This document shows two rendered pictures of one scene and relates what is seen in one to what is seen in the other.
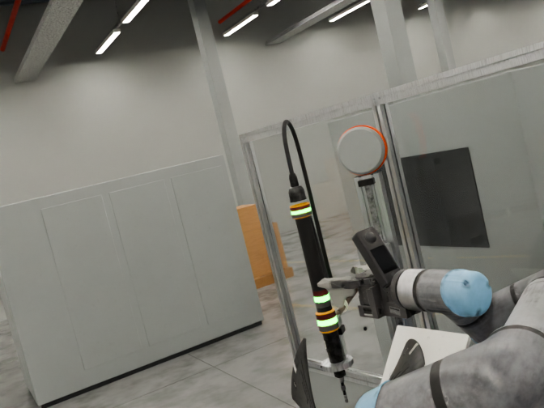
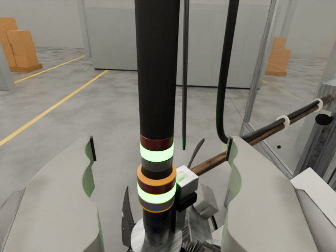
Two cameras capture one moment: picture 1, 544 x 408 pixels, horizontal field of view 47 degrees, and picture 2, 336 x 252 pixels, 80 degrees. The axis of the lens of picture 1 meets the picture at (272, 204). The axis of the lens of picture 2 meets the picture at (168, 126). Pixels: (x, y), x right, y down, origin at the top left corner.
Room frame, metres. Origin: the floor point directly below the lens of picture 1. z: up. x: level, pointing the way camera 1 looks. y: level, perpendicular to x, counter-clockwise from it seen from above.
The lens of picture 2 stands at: (1.20, -0.15, 1.73)
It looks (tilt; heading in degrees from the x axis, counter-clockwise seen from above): 28 degrees down; 30
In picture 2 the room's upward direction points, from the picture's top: 2 degrees clockwise
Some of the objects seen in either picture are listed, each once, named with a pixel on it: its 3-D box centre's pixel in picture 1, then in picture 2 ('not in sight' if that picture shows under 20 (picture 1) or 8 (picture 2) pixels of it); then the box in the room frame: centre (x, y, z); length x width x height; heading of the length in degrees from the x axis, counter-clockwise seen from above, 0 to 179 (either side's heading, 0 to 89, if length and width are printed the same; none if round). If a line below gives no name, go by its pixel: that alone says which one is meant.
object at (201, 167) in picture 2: (358, 286); (283, 125); (1.62, -0.17, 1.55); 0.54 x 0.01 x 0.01; 158
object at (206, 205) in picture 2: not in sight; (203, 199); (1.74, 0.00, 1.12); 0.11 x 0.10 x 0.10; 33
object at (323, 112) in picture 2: not in sight; (324, 117); (1.89, -0.27, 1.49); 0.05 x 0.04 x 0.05; 158
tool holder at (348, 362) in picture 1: (333, 342); (163, 213); (1.35, -0.06, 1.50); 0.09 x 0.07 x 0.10; 158
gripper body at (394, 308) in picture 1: (387, 291); not in sight; (1.17, -0.17, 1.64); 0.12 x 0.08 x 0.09; 33
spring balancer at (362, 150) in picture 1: (362, 150); not in sight; (2.01, -0.32, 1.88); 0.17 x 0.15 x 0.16; 33
